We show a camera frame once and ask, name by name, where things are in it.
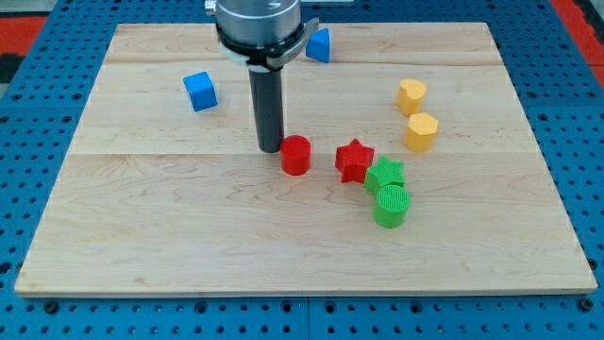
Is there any green star block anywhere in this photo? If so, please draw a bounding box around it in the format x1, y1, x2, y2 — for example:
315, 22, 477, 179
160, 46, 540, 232
363, 156, 406, 196

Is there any yellow heart block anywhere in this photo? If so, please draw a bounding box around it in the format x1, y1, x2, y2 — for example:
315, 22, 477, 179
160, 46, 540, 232
396, 78, 427, 117

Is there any light wooden board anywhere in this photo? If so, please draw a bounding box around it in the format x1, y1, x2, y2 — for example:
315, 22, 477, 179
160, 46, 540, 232
15, 23, 597, 298

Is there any red star block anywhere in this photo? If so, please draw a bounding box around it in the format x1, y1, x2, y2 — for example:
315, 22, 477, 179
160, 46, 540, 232
335, 139, 375, 183

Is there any green cylinder block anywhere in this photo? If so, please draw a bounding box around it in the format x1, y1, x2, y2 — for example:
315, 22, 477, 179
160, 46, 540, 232
373, 184, 411, 229

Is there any red cylinder block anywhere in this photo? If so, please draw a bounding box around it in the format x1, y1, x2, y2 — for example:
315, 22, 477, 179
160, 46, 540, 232
280, 135, 311, 176

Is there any blue cube block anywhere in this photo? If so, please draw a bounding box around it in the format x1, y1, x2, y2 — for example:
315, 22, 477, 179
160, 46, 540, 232
183, 72, 218, 111

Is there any blue triangle block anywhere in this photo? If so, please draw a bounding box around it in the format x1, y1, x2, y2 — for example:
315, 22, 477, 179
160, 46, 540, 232
305, 28, 331, 63

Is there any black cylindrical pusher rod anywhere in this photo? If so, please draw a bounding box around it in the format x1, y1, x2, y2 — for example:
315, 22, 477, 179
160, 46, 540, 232
249, 71, 284, 153

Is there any yellow hexagon block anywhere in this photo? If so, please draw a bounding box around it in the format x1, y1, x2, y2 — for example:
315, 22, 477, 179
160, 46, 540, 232
404, 112, 439, 152

